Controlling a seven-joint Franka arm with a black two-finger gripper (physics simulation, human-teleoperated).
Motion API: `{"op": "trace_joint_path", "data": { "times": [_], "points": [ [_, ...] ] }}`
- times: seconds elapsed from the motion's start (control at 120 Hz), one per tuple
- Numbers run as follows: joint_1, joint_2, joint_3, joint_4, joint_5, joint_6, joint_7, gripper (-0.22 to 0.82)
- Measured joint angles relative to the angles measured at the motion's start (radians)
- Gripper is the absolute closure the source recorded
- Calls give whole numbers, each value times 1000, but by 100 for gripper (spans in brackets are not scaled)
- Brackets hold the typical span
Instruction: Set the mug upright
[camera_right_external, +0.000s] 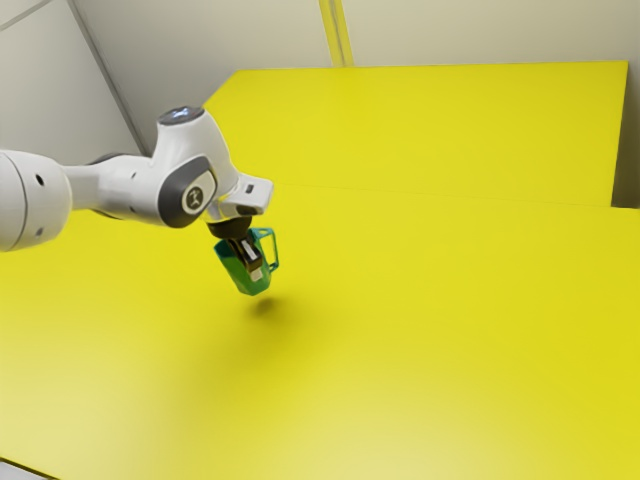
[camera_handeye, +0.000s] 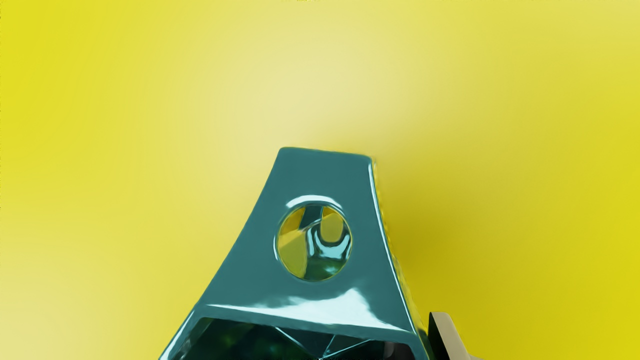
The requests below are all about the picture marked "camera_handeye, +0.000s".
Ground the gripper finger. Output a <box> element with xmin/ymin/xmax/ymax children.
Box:
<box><xmin>427</xmin><ymin>311</ymin><xmax>484</xmax><ymax>360</ymax></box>

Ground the teal faceted mug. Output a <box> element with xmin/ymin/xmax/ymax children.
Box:
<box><xmin>159</xmin><ymin>146</ymin><xmax>435</xmax><ymax>360</ymax></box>

